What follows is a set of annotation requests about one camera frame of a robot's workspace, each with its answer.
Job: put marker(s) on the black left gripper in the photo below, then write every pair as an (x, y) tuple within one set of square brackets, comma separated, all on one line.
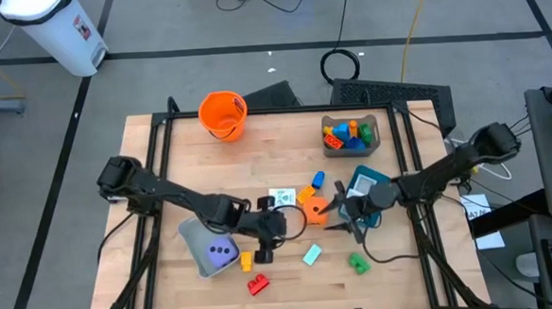
[(268, 226)]

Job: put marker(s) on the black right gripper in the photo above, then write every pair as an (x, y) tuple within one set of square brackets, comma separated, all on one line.
[(361, 207)]

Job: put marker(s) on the orange foam die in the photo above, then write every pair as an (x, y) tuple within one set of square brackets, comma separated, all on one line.
[(313, 209)]

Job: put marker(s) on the white teal card deck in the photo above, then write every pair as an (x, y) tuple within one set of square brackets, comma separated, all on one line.
[(284, 196)]

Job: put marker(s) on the yellow-orange toy brick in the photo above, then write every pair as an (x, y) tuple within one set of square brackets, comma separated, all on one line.
[(306, 194)]

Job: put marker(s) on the mint toy brick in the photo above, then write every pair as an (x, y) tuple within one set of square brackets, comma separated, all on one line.
[(312, 255)]

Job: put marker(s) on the stepped green toy brick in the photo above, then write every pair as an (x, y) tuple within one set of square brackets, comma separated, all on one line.
[(359, 263)]

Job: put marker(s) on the purple foam die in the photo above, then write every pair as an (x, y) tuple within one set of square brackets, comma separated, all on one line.
[(222, 252)]

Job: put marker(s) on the red toy brick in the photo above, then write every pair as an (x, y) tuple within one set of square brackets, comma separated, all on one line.
[(258, 285)]

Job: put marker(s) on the teal plastic bin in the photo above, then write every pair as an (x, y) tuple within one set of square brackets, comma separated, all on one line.
[(381, 175)]

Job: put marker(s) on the red-orange toy brick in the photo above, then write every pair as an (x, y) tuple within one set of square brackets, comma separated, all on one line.
[(333, 142)]

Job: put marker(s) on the rounded blue toy brick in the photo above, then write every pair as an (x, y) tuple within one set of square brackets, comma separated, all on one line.
[(356, 144)]

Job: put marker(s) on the light grey plastic bin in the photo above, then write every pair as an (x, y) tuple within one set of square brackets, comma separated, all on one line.
[(192, 237)]

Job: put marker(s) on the large light blue brick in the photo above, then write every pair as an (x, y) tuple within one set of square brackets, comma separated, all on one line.
[(341, 132)]

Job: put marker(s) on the small yellow toy brick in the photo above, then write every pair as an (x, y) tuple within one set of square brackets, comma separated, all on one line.
[(328, 131)]

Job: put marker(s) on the orange toy brick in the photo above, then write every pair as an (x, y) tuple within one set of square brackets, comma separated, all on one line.
[(353, 128)]

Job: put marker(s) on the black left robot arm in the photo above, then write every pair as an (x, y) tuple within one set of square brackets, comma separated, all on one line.
[(179, 197)]

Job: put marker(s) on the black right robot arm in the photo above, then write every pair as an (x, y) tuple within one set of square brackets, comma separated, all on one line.
[(447, 169)]

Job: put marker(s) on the brown plastic bin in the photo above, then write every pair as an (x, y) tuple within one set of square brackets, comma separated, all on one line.
[(375, 150)]

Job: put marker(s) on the orange plastic bucket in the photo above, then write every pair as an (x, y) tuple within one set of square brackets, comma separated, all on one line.
[(221, 110)]

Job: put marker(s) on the black flat panel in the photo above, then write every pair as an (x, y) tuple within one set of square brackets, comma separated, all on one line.
[(273, 97)]

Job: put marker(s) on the black perforated computer case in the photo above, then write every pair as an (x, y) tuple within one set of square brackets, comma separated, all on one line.
[(391, 96)]

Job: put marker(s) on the white paper sheet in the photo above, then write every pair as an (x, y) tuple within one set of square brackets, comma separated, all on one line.
[(486, 238)]

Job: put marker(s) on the white trash can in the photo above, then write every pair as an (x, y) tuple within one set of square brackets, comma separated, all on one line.
[(61, 33)]

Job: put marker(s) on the black metal table frame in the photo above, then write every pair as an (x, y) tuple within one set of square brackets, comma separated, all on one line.
[(302, 109)]

